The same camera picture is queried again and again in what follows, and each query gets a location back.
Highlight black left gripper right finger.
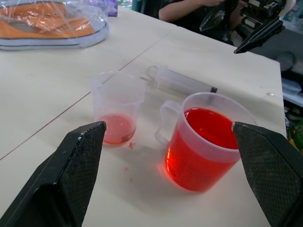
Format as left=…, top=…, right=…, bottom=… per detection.
left=231, top=121, right=303, bottom=227

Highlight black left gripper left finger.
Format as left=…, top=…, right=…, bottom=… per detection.
left=0, top=121, right=107, bottom=227

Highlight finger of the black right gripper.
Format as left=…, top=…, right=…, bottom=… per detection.
left=233, top=17, right=285, bottom=55
left=199, top=0, right=237, bottom=32

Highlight large clear plastic syringe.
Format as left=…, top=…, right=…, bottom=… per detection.
left=139, top=65, right=218, bottom=94

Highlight large clear plastic measuring cup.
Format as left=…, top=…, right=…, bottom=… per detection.
left=155, top=92, right=258, bottom=192

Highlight small clear plastic measuring cup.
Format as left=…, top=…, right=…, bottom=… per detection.
left=91, top=70, right=146, bottom=147

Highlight person in dark clothing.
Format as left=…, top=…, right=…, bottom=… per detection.
left=158, top=0, right=240, bottom=46

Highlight dark round background object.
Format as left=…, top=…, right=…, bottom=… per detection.
left=276, top=51, right=296, bottom=71

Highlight green yellow background item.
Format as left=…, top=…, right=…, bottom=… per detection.
left=286, top=122, right=303, bottom=151

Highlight white background shelf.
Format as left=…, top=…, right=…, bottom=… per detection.
left=281, top=77, right=303, bottom=107

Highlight purple packet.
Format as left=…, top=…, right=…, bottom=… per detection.
left=107, top=0, right=118, bottom=17

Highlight clear plastic bag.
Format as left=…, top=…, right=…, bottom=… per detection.
left=0, top=0, right=119, bottom=49

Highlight orange canvas sneaker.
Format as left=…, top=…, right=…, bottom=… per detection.
left=0, top=2, right=110, bottom=51

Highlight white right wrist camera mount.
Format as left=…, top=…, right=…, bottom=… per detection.
left=278, top=0, right=295, bottom=18

